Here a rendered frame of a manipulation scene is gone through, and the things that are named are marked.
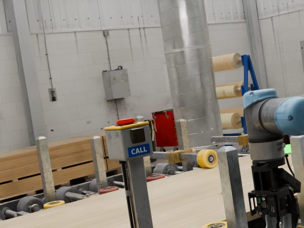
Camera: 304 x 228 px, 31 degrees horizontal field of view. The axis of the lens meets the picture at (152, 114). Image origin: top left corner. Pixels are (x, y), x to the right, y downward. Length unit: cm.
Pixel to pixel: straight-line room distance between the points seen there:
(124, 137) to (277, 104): 31
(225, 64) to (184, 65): 334
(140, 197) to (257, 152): 27
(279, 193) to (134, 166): 31
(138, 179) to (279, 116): 31
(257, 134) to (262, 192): 13
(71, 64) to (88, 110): 85
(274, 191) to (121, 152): 34
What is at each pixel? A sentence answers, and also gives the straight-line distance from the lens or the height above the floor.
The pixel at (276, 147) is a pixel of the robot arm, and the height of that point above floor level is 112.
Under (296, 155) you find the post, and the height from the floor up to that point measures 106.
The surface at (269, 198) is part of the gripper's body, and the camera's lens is 119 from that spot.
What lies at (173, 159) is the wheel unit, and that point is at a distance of 251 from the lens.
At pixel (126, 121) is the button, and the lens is 110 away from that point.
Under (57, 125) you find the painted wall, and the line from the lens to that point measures 916.
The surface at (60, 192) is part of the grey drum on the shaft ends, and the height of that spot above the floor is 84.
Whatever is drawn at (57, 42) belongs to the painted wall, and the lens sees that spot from 932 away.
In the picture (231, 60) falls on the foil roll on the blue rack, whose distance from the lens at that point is 861.
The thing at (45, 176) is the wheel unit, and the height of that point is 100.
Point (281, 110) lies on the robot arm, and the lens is 109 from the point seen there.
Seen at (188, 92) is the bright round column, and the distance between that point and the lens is 540.
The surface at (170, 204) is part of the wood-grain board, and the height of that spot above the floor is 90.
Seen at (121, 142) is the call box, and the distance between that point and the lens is 109.
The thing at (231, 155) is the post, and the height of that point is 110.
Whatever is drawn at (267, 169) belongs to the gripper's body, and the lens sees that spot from 117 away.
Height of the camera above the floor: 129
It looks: 3 degrees down
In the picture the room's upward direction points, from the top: 8 degrees counter-clockwise
